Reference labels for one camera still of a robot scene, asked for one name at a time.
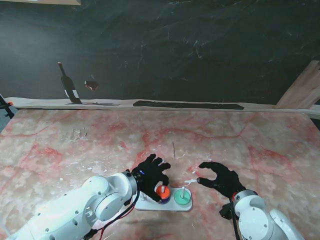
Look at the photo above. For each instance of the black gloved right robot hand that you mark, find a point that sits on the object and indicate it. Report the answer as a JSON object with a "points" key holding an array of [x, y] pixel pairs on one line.
{"points": [[227, 181]]}

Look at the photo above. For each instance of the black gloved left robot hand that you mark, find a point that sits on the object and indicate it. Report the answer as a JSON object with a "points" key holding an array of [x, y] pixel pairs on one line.
{"points": [[150, 175]]}

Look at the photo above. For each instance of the white Hanoi tower base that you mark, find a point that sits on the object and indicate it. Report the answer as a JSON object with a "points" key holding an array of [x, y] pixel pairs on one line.
{"points": [[170, 206]]}

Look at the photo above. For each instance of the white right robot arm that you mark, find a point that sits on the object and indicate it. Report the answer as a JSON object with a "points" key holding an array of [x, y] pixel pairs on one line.
{"points": [[255, 215]]}

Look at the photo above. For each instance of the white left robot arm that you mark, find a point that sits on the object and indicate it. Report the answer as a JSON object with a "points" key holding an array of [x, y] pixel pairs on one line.
{"points": [[75, 210]]}

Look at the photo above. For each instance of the leaning wooden plank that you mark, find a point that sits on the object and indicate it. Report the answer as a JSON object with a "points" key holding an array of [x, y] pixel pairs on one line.
{"points": [[302, 87]]}

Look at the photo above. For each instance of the small orange clamp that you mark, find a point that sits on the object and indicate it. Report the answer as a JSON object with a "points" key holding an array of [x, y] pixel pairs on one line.
{"points": [[10, 103]]}

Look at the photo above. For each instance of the black tripod stand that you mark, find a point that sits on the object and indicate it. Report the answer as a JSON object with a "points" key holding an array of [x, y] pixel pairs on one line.
{"points": [[3, 105]]}

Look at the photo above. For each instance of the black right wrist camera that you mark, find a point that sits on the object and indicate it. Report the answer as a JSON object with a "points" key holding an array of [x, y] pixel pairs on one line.
{"points": [[226, 211]]}

